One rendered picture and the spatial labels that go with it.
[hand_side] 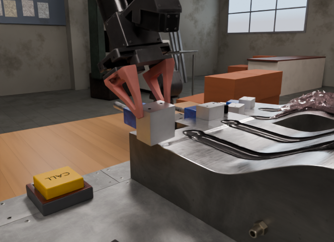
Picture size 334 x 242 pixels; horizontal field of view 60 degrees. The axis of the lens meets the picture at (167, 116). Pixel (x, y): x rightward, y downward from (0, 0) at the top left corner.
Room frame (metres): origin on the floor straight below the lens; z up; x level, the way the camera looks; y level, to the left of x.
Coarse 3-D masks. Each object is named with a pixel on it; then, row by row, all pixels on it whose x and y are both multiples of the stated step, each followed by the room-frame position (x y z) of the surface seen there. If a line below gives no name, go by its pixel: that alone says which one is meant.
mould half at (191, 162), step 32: (192, 128) 0.52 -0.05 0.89; (224, 128) 0.53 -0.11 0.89; (288, 128) 0.54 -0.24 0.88; (160, 160) 0.43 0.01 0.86; (192, 160) 0.38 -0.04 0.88; (224, 160) 0.38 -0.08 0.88; (256, 160) 0.37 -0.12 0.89; (288, 160) 0.30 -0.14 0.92; (320, 160) 0.27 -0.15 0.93; (160, 192) 0.43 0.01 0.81; (192, 192) 0.37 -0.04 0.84; (224, 192) 0.33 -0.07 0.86; (256, 192) 0.30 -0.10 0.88; (288, 192) 0.27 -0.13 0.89; (320, 192) 0.25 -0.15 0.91; (224, 224) 0.33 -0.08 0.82; (288, 224) 0.27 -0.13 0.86; (320, 224) 0.25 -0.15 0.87
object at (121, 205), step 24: (120, 168) 0.53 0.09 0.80; (96, 192) 0.44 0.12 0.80; (120, 192) 0.44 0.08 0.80; (144, 192) 0.44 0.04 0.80; (0, 216) 0.37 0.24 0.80; (24, 216) 0.37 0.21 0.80; (48, 216) 0.37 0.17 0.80; (72, 216) 0.37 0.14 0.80; (96, 216) 0.37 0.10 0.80; (120, 216) 0.37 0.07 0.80; (144, 216) 0.37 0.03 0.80; (168, 216) 0.37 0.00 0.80; (192, 216) 0.37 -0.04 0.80; (0, 240) 0.32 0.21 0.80; (24, 240) 0.32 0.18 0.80; (48, 240) 0.32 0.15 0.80; (72, 240) 0.32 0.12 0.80; (96, 240) 0.32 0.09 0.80; (120, 240) 0.32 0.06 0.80; (144, 240) 0.32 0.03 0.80; (168, 240) 0.32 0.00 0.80; (192, 240) 0.32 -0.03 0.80; (216, 240) 0.32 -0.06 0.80
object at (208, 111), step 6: (210, 102) 0.62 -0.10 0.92; (180, 108) 0.66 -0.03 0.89; (186, 108) 0.62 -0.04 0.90; (192, 108) 0.62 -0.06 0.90; (198, 108) 0.59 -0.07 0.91; (204, 108) 0.58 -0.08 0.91; (210, 108) 0.57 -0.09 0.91; (216, 108) 0.58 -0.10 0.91; (222, 108) 0.60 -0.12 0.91; (186, 114) 0.62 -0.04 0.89; (192, 114) 0.61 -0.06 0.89; (198, 114) 0.59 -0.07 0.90; (204, 114) 0.58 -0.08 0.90; (210, 114) 0.57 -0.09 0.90; (216, 114) 0.59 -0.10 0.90; (222, 114) 0.60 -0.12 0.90
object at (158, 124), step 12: (120, 108) 0.50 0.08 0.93; (144, 108) 0.42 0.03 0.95; (156, 108) 0.42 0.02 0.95; (168, 108) 0.42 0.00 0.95; (132, 120) 0.44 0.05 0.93; (144, 120) 0.41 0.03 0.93; (156, 120) 0.41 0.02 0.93; (168, 120) 0.43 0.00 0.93; (144, 132) 0.42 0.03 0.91; (156, 132) 0.41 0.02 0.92; (168, 132) 0.43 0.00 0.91
